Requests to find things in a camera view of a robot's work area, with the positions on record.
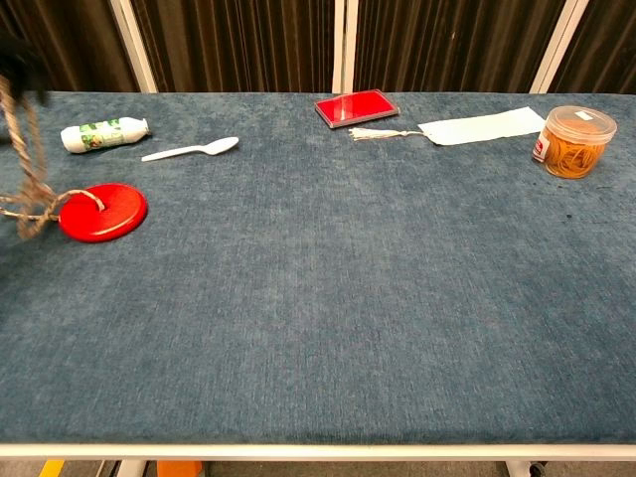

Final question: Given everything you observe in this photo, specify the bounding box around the dark pleated curtain panel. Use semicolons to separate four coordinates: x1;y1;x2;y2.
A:
549;0;636;95
0;0;136;93
353;0;567;94
129;0;337;93

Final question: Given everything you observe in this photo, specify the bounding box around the red disc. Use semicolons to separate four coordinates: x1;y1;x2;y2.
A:
58;182;149;244

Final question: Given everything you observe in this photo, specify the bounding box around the pale bookmark with tassel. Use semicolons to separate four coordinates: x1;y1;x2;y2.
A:
348;106;547;147

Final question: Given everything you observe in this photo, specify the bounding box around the blue table cloth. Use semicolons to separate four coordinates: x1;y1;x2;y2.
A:
0;90;636;446

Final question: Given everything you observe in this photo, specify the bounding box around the clear jar of rubber bands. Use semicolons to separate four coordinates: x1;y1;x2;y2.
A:
532;104;618;180

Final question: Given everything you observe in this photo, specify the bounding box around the red ink pad case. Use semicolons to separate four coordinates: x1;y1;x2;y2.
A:
314;88;400;130

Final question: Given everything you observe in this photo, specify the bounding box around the white partition frame post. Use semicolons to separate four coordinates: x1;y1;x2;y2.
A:
528;0;591;95
108;0;160;94
331;0;360;94

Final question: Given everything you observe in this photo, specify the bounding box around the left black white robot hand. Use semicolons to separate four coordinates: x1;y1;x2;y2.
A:
0;28;51;105

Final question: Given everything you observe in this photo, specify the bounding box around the white bottle green label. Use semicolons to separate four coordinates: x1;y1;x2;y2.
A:
60;116;151;155

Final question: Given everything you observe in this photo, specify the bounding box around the white plastic spoon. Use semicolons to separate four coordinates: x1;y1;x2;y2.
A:
140;136;240;163

